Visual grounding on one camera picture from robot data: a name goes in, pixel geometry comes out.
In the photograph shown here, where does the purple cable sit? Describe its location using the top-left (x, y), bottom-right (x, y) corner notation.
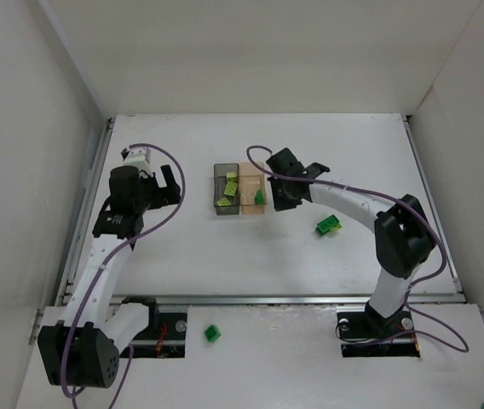
top-left (60, 143), bottom-right (187, 409)
top-left (245, 145), bottom-right (470, 353)

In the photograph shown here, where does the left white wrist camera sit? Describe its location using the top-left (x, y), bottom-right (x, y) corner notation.
top-left (121, 147), bottom-right (152, 175)

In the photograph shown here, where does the pale yellow-green small lego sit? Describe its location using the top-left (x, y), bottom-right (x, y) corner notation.
top-left (216, 197), bottom-right (231, 207)

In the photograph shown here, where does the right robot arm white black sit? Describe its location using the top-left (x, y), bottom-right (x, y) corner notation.
top-left (267, 148), bottom-right (435, 331)

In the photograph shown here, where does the dark green long lego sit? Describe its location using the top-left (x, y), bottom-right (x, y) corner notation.
top-left (315, 215), bottom-right (340, 236)

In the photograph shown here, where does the aluminium front rail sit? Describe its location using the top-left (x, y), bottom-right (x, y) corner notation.
top-left (56, 293), bottom-right (467, 307)

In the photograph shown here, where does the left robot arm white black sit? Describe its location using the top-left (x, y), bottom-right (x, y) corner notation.
top-left (37, 164), bottom-right (183, 396)

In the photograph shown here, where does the small dark green lego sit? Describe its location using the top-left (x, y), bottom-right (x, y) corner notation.
top-left (204, 325), bottom-right (221, 343)

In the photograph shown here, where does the lime green 2x3 lego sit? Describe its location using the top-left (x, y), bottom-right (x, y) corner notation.
top-left (223, 181), bottom-right (238, 197)

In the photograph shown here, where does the dark green square lego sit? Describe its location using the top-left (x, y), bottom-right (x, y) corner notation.
top-left (254, 189), bottom-right (266, 205)

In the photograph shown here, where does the lime green small lego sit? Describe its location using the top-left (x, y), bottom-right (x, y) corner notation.
top-left (226, 172), bottom-right (238, 182)

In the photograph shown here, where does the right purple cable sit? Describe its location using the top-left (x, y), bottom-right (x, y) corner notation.
top-left (245, 145), bottom-right (470, 353)

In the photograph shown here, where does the orange transparent container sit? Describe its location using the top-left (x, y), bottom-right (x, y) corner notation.
top-left (239, 162), bottom-right (267, 216)

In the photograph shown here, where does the grey transparent container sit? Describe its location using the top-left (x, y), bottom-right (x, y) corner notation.
top-left (213, 163), bottom-right (240, 216)

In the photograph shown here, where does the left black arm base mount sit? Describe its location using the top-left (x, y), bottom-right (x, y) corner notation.
top-left (130, 312), bottom-right (187, 359)

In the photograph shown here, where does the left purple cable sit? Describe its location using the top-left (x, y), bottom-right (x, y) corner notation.
top-left (60, 143), bottom-right (187, 409)

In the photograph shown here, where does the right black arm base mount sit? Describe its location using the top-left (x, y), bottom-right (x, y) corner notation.
top-left (335, 310), bottom-right (420, 358)

